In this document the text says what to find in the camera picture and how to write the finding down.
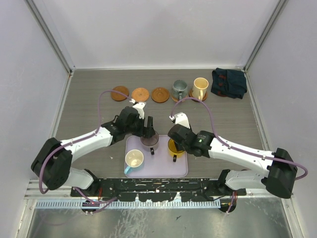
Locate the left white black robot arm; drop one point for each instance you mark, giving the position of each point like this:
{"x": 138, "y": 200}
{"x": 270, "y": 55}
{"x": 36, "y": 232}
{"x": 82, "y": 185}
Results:
{"x": 53, "y": 163}

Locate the white mug blue handle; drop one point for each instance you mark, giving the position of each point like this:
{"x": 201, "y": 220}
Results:
{"x": 134, "y": 160}

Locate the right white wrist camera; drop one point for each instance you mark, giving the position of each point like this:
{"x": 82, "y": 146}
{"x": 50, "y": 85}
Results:
{"x": 180, "y": 118}

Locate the cream yellow mug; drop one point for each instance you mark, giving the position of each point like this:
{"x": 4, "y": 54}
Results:
{"x": 200, "y": 87}

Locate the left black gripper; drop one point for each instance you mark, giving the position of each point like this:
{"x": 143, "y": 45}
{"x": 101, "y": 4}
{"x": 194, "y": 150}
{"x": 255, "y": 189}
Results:
{"x": 147, "y": 131}

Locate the aluminium front rail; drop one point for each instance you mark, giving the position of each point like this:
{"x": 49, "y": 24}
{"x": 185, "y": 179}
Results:
{"x": 67, "y": 191}

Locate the dark wooden coaster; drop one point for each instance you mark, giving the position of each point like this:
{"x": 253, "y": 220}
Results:
{"x": 160, "y": 95}
{"x": 191, "y": 95}
{"x": 119, "y": 93}

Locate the woven rattan coaster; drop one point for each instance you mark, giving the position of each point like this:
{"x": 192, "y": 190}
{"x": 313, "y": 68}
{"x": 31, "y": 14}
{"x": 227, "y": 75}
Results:
{"x": 174, "y": 99}
{"x": 140, "y": 94}

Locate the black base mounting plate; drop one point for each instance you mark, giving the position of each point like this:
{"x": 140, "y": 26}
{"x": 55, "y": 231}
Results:
{"x": 159, "y": 190}

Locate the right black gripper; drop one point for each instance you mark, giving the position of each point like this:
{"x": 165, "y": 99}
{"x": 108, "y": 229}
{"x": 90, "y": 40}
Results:
{"x": 180, "y": 147}

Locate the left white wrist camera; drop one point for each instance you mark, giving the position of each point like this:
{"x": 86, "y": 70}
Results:
{"x": 139, "y": 106}

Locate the lilac plastic tray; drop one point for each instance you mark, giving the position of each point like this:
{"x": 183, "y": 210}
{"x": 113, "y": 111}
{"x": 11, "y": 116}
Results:
{"x": 158, "y": 165}

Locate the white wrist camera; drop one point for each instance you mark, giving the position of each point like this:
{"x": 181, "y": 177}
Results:
{"x": 180, "y": 118}
{"x": 139, "y": 106}

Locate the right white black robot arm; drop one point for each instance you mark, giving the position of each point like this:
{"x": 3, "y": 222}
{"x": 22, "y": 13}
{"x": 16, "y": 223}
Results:
{"x": 273, "y": 171}

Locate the yellow glass mug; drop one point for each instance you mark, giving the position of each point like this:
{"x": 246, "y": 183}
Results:
{"x": 174, "y": 153}

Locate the grey ceramic mug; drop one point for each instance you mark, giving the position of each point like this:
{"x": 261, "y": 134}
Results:
{"x": 179, "y": 90}

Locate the dark blue folded cloth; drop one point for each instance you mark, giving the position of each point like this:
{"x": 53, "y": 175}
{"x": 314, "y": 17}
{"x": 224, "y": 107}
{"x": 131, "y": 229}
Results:
{"x": 228, "y": 83}

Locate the purple glass cup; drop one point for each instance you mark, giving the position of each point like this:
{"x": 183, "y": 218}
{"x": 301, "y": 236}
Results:
{"x": 150, "y": 144}

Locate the slotted cable duct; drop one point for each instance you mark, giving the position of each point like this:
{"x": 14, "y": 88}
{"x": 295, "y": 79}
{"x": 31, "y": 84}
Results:
{"x": 81, "y": 204}

